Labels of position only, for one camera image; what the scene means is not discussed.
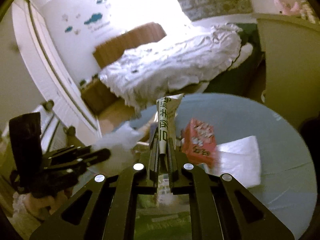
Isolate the red snack box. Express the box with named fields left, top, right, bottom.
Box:
left=181, top=118, right=217, bottom=168

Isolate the white crumpled plastic bag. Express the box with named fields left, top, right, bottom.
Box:
left=88, top=122, right=144, bottom=177

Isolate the green milk carton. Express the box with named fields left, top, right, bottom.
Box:
left=156, top=94, right=184, bottom=154

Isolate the wooden bed headboard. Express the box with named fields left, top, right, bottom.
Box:
left=93, top=22, right=167, bottom=69

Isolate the pink plush toy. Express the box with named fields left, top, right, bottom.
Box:
left=274, top=0, right=300, bottom=16

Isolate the white wardrobe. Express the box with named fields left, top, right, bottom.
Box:
left=11, top=0, right=101, bottom=145

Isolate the wooden nightstand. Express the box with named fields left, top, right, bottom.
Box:
left=80, top=78, right=118, bottom=115

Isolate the left hand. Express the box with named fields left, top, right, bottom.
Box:
left=12, top=188, right=73, bottom=221

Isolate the white rumpled duvet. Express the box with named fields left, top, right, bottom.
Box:
left=99, top=23, right=253, bottom=112

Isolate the white cabinet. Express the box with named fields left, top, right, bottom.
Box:
left=252, top=14, right=319, bottom=128

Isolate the white tissue pack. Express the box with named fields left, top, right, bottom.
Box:
left=205, top=136, right=261, bottom=188

